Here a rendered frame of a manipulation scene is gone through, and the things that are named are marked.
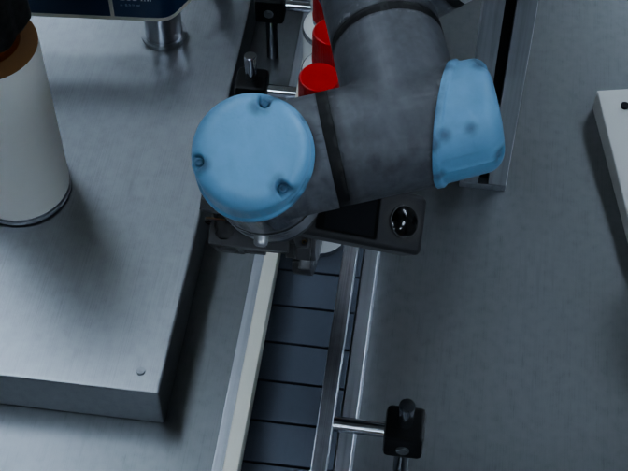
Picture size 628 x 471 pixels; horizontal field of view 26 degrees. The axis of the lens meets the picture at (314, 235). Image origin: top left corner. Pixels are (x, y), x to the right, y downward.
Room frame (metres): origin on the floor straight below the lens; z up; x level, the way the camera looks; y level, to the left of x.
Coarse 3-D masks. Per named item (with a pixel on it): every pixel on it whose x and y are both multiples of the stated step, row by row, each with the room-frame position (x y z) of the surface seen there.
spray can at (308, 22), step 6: (318, 0) 0.84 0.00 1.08; (318, 6) 0.84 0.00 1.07; (312, 12) 0.85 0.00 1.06; (318, 12) 0.84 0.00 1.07; (306, 18) 0.86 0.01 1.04; (312, 18) 0.85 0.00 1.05; (318, 18) 0.84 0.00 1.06; (306, 24) 0.85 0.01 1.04; (312, 24) 0.84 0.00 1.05; (306, 30) 0.84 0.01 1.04; (306, 36) 0.84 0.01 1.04; (306, 42) 0.84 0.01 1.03; (306, 48) 0.84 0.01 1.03; (306, 54) 0.84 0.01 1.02
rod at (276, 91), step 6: (270, 84) 0.90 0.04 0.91; (270, 90) 0.90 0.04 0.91; (276, 90) 0.90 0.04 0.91; (282, 90) 0.90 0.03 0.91; (288, 90) 0.90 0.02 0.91; (294, 90) 0.90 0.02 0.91; (276, 96) 0.89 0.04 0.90; (282, 96) 0.89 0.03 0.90; (288, 96) 0.89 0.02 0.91; (294, 96) 0.89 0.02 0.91
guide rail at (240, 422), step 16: (272, 256) 0.70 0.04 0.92; (272, 272) 0.68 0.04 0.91; (272, 288) 0.67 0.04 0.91; (256, 304) 0.65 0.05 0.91; (256, 320) 0.63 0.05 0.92; (256, 336) 0.61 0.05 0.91; (256, 352) 0.60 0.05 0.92; (256, 368) 0.58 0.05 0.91; (240, 384) 0.57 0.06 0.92; (256, 384) 0.58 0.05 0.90; (240, 400) 0.55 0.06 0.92; (240, 416) 0.54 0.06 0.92; (240, 432) 0.52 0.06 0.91; (240, 448) 0.51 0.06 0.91; (224, 464) 0.50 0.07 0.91; (240, 464) 0.50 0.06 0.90
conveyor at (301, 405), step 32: (288, 288) 0.69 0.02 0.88; (320, 288) 0.69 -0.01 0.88; (288, 320) 0.65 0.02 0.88; (320, 320) 0.65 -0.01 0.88; (352, 320) 0.65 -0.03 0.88; (288, 352) 0.62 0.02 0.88; (320, 352) 0.62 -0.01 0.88; (288, 384) 0.59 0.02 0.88; (320, 384) 0.59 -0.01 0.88; (256, 416) 0.56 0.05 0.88; (288, 416) 0.56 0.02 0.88; (256, 448) 0.53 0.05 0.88; (288, 448) 0.53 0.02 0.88
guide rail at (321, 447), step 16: (352, 256) 0.66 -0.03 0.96; (352, 272) 0.65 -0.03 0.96; (352, 288) 0.63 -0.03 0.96; (336, 304) 0.61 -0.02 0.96; (336, 320) 0.60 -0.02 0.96; (336, 336) 0.58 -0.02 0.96; (336, 352) 0.57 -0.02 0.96; (336, 368) 0.55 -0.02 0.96; (336, 384) 0.54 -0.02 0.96; (336, 400) 0.53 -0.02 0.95; (320, 416) 0.51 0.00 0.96; (320, 432) 0.50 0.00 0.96; (320, 448) 0.49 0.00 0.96; (320, 464) 0.47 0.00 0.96
